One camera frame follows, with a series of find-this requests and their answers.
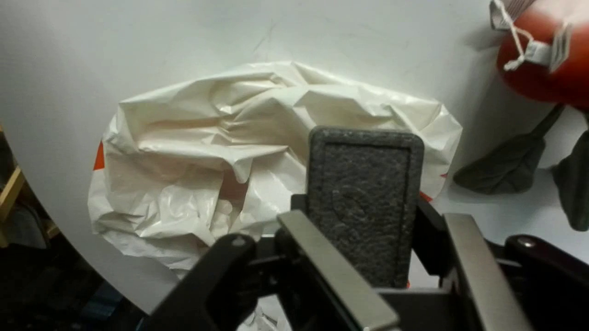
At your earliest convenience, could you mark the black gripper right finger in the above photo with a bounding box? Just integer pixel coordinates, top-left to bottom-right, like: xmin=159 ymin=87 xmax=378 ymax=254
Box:
xmin=444 ymin=214 xmax=533 ymax=331

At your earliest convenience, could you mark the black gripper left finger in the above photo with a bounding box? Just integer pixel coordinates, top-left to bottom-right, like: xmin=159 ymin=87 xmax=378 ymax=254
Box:
xmin=279 ymin=210 xmax=400 ymax=331

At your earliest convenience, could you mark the white orange plastic bag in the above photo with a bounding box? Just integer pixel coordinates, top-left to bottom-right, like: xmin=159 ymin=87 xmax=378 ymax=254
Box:
xmin=89 ymin=61 xmax=463 ymax=276

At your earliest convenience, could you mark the red plush radish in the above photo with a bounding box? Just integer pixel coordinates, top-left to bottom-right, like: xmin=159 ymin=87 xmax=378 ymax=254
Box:
xmin=454 ymin=0 xmax=589 ymax=234

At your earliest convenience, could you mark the round white table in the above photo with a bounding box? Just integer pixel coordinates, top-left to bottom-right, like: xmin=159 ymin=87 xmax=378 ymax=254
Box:
xmin=0 ymin=0 xmax=589 ymax=317

